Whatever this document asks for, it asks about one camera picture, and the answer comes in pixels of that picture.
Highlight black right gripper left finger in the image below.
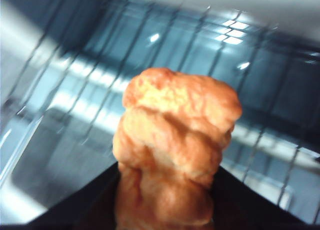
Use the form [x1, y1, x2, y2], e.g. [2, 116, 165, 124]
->
[24, 162, 121, 227]

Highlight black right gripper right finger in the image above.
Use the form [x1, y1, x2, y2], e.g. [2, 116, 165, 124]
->
[209, 164, 318, 226]

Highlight golden brown bread loaf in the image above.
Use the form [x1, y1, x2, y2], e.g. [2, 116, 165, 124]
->
[112, 67, 243, 230]

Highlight cream white toaster oven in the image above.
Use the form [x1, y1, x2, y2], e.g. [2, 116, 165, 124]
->
[0, 0, 320, 225]

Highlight metal wire oven rack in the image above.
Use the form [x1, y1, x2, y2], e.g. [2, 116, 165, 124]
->
[0, 0, 320, 215]

